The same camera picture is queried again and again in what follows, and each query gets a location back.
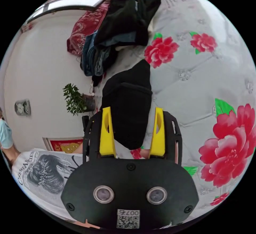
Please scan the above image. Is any person's body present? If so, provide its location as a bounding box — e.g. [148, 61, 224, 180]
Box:
[0, 108, 85, 219]

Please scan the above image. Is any pile of clothes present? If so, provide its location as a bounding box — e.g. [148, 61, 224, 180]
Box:
[80, 0, 162, 87]

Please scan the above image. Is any red patterned pillow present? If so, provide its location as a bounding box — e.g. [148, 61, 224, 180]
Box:
[67, 2, 110, 57]

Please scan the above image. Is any silver wall clock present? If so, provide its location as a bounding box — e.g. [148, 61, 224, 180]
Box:
[14, 99, 31, 117]

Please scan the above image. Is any black long sleeve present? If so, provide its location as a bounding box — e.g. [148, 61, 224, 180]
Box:
[101, 59, 154, 150]

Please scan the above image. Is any window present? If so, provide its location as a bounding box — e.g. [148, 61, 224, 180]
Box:
[25, 0, 106, 25]

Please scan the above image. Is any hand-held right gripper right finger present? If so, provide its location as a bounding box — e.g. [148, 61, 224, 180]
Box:
[149, 107, 166, 156]

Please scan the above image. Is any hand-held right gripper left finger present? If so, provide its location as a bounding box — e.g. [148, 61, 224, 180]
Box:
[99, 107, 117, 156]

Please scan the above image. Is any green potted plant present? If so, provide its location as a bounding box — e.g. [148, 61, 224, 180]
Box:
[62, 83, 96, 117]

